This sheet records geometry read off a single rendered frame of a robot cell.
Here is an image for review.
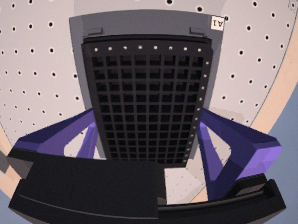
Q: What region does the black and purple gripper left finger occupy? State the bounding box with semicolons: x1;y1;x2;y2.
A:
12;108;98;159

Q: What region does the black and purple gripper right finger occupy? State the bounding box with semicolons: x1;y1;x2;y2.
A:
197;108;282;201

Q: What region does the black well plate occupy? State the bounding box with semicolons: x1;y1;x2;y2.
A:
81;34;214;169

